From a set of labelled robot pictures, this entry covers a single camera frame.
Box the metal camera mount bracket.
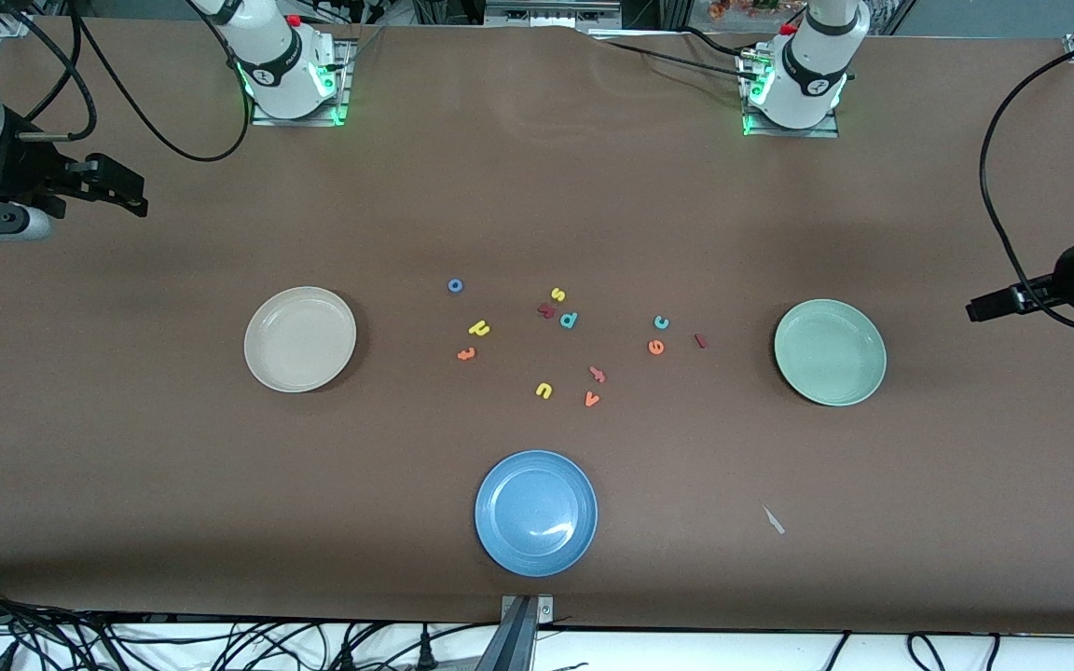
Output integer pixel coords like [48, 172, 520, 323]
[476, 595, 555, 671]

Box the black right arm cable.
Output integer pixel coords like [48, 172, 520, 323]
[0, 0, 254, 164]

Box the black cable tangle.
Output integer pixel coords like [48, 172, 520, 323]
[0, 578, 501, 671]

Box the grey power strip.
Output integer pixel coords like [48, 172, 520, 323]
[486, 0, 622, 29]

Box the beige brown plate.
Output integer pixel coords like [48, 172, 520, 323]
[243, 286, 358, 393]

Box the green plate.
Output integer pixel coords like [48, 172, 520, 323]
[774, 298, 888, 407]

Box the blue plate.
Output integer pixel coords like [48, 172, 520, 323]
[475, 450, 599, 578]

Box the black base power cable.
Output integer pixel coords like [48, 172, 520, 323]
[593, 26, 766, 87]

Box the brown table cover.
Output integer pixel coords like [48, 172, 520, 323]
[0, 14, 1074, 635]

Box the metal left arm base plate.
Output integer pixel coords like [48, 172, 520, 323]
[740, 47, 841, 139]

